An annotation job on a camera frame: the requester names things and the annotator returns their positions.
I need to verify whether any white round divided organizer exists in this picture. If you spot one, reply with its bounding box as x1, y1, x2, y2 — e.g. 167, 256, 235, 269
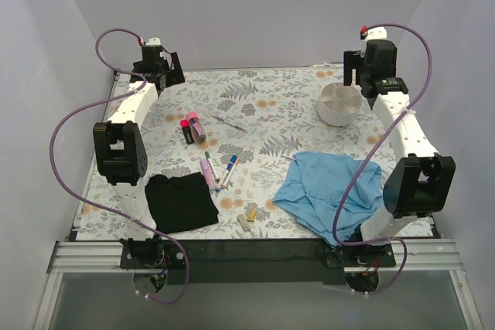
317, 83, 363, 127

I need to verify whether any pink black highlighter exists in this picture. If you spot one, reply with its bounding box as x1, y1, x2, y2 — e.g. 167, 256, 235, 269
180, 119, 194, 145

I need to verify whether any light pink highlighter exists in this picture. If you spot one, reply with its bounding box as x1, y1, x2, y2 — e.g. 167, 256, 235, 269
200, 158, 215, 188

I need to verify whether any blue capped marker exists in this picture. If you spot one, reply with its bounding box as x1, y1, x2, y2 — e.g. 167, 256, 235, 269
215, 155, 237, 192

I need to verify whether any orange capped marker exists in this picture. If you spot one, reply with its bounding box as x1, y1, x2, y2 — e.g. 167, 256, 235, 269
222, 158, 240, 189

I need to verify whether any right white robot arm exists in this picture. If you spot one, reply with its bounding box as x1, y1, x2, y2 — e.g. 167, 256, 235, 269
343, 39, 456, 267

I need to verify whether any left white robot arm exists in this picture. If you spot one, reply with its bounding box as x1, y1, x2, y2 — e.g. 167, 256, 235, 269
93, 38, 185, 269

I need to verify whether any purple thin pen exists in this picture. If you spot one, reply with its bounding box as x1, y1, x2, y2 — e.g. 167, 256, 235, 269
213, 115, 247, 132

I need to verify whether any green capped marker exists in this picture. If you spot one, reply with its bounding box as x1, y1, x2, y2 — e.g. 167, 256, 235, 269
205, 151, 220, 182

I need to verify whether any black folded cloth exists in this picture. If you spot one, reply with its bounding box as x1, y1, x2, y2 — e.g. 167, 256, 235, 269
145, 172, 219, 234

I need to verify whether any light blue cloth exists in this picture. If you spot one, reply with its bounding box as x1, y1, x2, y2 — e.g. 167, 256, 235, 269
273, 151, 384, 246

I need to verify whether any floral table mat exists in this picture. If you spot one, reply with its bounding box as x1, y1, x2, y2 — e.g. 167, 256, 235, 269
75, 66, 434, 241

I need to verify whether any beige eraser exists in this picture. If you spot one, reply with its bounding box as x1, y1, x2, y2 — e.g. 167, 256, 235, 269
237, 214, 251, 231

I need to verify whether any yellow small clip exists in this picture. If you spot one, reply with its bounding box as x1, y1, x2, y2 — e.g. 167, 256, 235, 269
247, 210, 256, 222

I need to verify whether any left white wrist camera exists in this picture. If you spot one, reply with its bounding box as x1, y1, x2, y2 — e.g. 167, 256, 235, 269
140, 37, 162, 48

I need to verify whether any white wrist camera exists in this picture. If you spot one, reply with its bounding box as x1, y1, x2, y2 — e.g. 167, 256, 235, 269
360, 26, 387, 41
140, 37, 162, 48

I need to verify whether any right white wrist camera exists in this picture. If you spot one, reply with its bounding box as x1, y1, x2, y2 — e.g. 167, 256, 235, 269
360, 26, 387, 41

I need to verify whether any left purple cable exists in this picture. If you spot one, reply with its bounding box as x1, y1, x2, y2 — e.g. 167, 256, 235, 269
48, 28, 191, 304

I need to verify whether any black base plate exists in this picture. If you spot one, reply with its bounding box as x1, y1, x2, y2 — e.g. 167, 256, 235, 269
119, 238, 397, 285

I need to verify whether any aluminium front rail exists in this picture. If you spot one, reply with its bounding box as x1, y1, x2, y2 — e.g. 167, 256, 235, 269
49, 239, 464, 273

